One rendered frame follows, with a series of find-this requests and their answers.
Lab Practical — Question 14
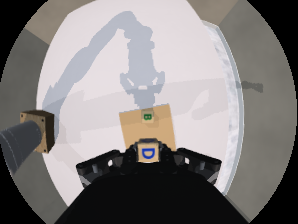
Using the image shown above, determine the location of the tan flat square mat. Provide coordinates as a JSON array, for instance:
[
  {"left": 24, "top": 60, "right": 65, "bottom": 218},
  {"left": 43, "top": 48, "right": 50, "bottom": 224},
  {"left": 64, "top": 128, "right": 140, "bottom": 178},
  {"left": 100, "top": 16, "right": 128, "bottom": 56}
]
[{"left": 119, "top": 104, "right": 176, "bottom": 151}]

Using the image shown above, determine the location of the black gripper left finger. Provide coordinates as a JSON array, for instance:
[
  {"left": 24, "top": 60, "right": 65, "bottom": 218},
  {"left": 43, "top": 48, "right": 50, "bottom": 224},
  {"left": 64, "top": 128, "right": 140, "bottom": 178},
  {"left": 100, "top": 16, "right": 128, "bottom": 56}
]
[{"left": 76, "top": 142, "right": 139, "bottom": 188}]

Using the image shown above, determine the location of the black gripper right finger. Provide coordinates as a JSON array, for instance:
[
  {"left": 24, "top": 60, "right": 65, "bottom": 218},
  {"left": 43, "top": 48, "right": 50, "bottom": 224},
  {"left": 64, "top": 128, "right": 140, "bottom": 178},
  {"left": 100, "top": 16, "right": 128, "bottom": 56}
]
[{"left": 158, "top": 141, "right": 222, "bottom": 185}]

